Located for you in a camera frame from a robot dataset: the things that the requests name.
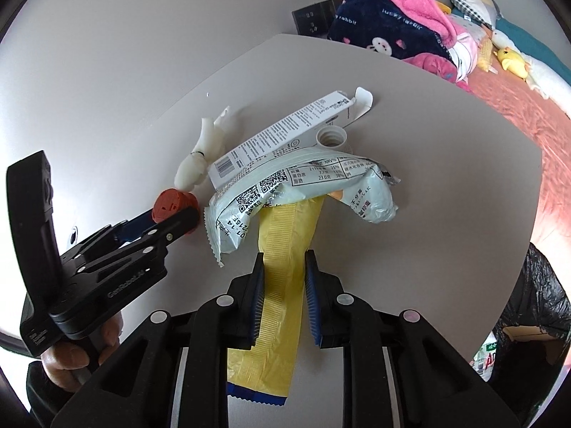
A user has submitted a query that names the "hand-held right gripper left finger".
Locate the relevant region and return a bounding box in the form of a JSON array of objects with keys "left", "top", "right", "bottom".
[{"left": 51, "top": 253, "right": 265, "bottom": 428}]

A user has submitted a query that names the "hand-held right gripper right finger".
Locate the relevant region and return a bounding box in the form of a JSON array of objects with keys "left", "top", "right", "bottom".
[{"left": 305, "top": 250, "right": 522, "bottom": 428}]

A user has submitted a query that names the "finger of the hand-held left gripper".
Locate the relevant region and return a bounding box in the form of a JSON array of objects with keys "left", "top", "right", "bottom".
[
  {"left": 62, "top": 214, "right": 157, "bottom": 255},
  {"left": 74, "top": 208, "right": 200, "bottom": 277}
]

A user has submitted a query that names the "red plastic lid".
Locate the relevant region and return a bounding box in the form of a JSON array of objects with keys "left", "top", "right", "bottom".
[{"left": 152, "top": 188, "right": 200, "bottom": 235}]

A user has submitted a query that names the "yellow snack wrapper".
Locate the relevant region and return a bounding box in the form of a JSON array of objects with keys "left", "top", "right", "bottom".
[{"left": 225, "top": 194, "right": 326, "bottom": 407}]

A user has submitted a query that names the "person's left hand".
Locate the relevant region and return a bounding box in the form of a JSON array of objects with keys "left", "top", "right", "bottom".
[{"left": 42, "top": 312, "right": 124, "bottom": 388}]

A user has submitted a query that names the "light green snack wrapper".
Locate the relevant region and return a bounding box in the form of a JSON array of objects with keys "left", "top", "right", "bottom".
[{"left": 204, "top": 146, "right": 401, "bottom": 269}]

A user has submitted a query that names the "white carton box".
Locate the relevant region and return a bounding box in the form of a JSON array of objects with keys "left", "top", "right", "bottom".
[{"left": 209, "top": 88, "right": 374, "bottom": 192}]

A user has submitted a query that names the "white threaded bottle cap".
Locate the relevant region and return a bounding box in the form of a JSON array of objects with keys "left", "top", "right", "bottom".
[{"left": 316, "top": 126, "right": 349, "bottom": 149}]

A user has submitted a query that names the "tan cardboard piece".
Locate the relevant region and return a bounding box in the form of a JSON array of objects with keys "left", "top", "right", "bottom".
[{"left": 502, "top": 325, "right": 565, "bottom": 364}]

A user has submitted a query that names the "magenta fleece cloth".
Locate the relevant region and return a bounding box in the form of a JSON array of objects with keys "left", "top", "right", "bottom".
[{"left": 410, "top": 52, "right": 474, "bottom": 92}]

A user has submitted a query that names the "pink bed sheet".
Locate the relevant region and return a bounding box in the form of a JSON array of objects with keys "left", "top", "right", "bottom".
[{"left": 464, "top": 67, "right": 571, "bottom": 250}]

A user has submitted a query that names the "navy printed blanket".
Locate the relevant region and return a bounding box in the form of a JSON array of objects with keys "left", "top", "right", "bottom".
[{"left": 328, "top": 0, "right": 451, "bottom": 61}]

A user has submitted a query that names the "yellow duck plush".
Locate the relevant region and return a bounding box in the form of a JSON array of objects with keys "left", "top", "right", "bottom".
[{"left": 495, "top": 47, "right": 529, "bottom": 80}]

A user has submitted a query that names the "pink towel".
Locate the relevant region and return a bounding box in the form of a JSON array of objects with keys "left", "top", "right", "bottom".
[{"left": 386, "top": 0, "right": 471, "bottom": 54}]

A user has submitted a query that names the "white goose plush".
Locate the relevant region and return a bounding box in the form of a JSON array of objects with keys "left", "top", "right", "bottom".
[{"left": 484, "top": 27, "right": 571, "bottom": 117}]

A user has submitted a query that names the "teal blanket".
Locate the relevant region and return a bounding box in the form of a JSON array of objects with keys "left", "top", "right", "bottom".
[{"left": 493, "top": 15, "right": 571, "bottom": 85}]

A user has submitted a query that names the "checked pillow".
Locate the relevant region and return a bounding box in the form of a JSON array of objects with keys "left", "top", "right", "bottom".
[{"left": 447, "top": 0, "right": 502, "bottom": 30}]

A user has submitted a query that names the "black wall socket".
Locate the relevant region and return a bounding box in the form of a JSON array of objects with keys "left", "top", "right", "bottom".
[{"left": 292, "top": 0, "right": 344, "bottom": 36}]

